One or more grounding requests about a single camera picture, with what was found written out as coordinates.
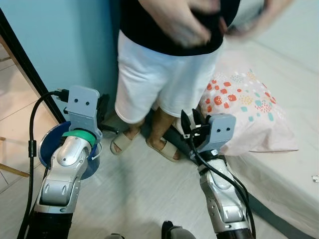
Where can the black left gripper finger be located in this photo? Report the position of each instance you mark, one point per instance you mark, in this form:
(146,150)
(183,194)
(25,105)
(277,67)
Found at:
(103,107)

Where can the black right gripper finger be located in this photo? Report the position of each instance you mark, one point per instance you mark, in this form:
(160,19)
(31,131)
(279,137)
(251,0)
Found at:
(198,118)
(186,122)

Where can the pink pillow with coloured spots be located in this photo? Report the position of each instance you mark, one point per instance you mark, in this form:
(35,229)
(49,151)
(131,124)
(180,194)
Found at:
(249,124)

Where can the white printed plastic wrapper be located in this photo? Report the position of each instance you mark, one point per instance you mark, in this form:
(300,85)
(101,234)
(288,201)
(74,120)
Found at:
(315,178)

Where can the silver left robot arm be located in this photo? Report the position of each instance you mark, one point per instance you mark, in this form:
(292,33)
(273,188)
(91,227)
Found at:
(70,164)

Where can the person's right hand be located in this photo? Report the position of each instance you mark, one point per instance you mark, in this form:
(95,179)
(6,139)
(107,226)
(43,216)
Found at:
(184,22)

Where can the person's left hand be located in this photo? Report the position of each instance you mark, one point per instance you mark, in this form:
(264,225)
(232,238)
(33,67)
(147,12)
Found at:
(259,17)

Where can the beige slide sandal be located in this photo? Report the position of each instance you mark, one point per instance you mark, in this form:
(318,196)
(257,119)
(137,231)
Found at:
(122,144)
(164,149)

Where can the person in white shorts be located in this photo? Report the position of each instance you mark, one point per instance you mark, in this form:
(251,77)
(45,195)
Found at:
(149,84)

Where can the blue plastic bucket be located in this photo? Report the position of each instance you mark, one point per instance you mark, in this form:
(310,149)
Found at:
(47,147)

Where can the grey robot right leg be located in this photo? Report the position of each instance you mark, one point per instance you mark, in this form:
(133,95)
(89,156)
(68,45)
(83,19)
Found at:
(177,231)

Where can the grey robot leg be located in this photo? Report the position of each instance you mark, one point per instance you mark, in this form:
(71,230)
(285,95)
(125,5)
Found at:
(177,231)
(114,236)

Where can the wooden furniture leg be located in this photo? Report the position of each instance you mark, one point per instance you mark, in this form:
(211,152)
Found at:
(15,171)

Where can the bed with white sheet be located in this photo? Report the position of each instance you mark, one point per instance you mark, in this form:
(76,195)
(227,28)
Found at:
(289,64)

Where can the grey robot left leg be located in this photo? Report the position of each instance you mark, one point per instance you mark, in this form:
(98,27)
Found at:
(114,236)

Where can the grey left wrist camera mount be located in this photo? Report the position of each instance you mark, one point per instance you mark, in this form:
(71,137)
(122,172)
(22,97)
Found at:
(82,107)

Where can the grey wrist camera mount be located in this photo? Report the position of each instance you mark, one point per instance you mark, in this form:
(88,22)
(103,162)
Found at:
(222,130)
(82,107)

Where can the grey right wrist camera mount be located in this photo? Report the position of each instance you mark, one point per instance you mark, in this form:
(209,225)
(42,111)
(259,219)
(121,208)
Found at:
(222,130)

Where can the black door frame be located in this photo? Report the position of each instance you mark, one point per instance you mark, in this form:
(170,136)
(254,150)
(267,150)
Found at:
(25,64)

